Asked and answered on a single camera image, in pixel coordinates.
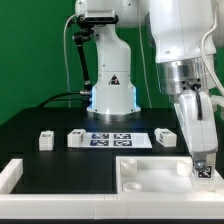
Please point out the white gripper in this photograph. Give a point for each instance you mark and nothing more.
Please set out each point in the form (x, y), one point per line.
(200, 135)

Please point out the grey camera on mount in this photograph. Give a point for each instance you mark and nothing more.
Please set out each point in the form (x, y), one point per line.
(98, 17)

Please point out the white U-shaped obstacle fence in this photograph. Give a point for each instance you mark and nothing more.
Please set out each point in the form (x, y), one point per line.
(124, 205)

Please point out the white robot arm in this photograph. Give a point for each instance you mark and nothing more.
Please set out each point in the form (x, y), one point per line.
(184, 33)

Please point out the white square tabletop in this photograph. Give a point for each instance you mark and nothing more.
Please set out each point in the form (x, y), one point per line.
(163, 174)

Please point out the white sheet with AprilTags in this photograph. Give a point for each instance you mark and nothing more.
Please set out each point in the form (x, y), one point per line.
(116, 140)

